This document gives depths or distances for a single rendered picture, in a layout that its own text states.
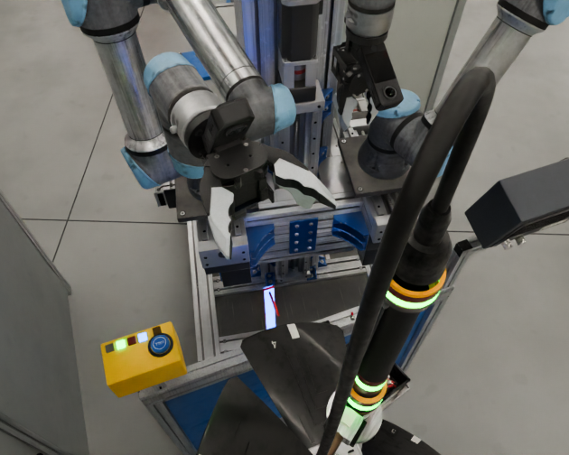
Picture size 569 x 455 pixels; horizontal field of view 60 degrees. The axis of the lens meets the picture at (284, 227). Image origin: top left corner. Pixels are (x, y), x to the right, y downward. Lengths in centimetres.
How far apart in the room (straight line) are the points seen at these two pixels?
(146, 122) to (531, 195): 88
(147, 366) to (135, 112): 55
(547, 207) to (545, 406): 133
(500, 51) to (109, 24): 80
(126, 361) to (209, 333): 95
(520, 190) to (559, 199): 9
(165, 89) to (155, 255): 191
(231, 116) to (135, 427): 183
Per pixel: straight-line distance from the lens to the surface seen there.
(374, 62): 90
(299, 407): 95
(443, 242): 32
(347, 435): 58
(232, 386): 71
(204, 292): 216
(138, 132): 119
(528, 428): 238
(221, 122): 55
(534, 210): 124
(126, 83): 112
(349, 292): 217
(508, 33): 121
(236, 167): 60
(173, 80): 72
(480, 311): 252
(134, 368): 115
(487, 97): 22
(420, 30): 284
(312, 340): 101
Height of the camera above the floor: 211
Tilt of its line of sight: 54 degrees down
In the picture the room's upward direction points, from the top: straight up
